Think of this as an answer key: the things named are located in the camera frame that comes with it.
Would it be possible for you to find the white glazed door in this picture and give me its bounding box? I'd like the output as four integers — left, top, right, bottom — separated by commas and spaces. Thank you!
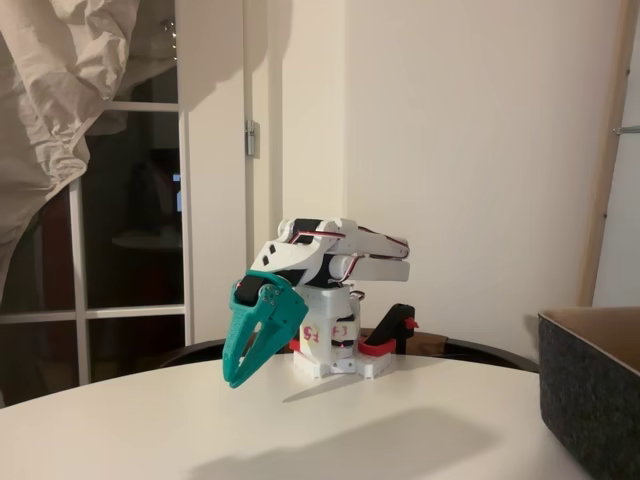
0, 0, 284, 396

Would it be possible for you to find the dark curved chair back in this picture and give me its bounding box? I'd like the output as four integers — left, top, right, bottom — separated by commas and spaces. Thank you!
159, 337, 541, 374

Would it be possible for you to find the red white black servo cable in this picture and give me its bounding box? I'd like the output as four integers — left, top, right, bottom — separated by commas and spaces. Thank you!
327, 252, 371, 287
292, 227, 351, 247

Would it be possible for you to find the dark grey felt bin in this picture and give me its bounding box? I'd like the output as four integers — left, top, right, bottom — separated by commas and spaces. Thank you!
537, 305, 640, 480

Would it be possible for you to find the silver door hinge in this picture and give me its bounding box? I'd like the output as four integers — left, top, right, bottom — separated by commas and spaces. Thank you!
243, 119, 261, 159

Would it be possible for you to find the wooden frame with pale panel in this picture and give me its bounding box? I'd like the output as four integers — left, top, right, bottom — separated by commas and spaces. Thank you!
574, 0, 640, 308

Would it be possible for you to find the beige crumpled curtain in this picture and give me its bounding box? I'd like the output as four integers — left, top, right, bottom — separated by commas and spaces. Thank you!
0, 0, 179, 309

